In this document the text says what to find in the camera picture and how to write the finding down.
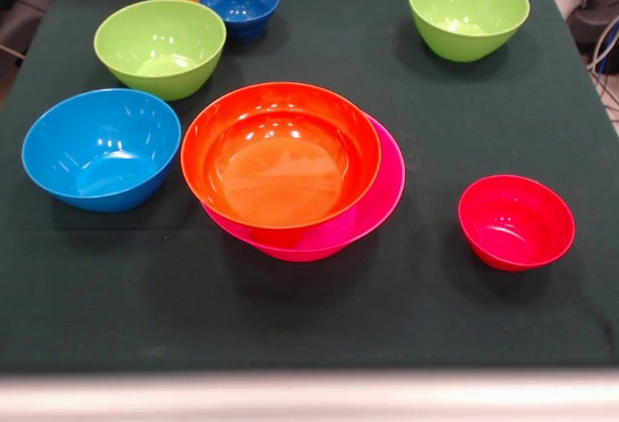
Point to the orange bowl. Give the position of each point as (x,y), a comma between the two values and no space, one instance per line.
(280,160)

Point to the dark blue bowl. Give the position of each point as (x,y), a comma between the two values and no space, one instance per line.
(239,3)

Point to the large pink bowl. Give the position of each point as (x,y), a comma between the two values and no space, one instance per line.
(387,175)

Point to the dark green tablecloth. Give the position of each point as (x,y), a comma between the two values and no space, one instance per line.
(145,296)

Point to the small crimson bowl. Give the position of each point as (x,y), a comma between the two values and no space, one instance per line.
(515,223)

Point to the green bowl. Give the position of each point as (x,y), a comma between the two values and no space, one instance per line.
(466,10)
(159,39)

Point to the light blue bowl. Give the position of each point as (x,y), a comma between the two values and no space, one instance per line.
(97,151)

